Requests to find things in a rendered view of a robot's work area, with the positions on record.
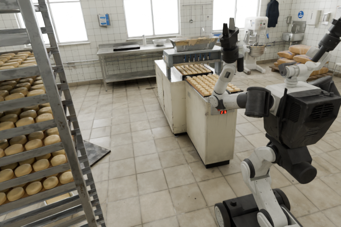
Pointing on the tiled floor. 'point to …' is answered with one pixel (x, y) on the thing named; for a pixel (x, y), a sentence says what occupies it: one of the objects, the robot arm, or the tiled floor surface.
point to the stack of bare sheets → (93, 153)
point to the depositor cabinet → (172, 98)
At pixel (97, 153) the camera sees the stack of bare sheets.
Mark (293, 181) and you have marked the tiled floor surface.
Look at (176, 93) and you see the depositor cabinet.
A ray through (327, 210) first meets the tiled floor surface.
